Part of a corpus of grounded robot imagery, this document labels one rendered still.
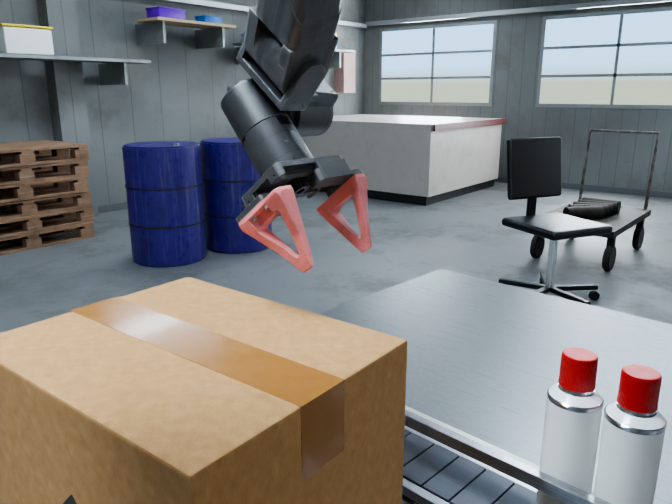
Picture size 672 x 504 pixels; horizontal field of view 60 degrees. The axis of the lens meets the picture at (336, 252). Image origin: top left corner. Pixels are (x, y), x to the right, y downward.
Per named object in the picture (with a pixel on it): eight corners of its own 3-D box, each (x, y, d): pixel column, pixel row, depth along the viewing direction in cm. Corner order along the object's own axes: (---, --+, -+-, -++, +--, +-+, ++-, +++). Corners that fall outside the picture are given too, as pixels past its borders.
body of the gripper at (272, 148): (350, 168, 62) (316, 112, 63) (285, 178, 54) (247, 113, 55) (313, 202, 66) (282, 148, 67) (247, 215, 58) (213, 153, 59)
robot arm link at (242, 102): (206, 104, 62) (233, 68, 58) (253, 104, 67) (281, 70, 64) (237, 158, 61) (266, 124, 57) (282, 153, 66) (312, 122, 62)
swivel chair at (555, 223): (611, 297, 392) (631, 139, 364) (585, 329, 340) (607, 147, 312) (513, 279, 429) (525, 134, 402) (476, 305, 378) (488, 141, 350)
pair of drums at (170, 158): (116, 259, 481) (104, 142, 456) (230, 231, 575) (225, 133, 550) (174, 276, 436) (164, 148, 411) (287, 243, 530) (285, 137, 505)
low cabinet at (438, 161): (360, 171, 1008) (361, 114, 983) (502, 185, 856) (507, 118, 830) (276, 186, 853) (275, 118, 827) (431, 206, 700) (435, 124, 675)
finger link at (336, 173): (400, 230, 62) (356, 156, 64) (361, 242, 56) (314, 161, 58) (359, 261, 66) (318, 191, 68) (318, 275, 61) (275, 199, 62)
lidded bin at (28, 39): (38, 57, 567) (34, 29, 560) (57, 55, 544) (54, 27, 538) (-13, 55, 533) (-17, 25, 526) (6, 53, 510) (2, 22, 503)
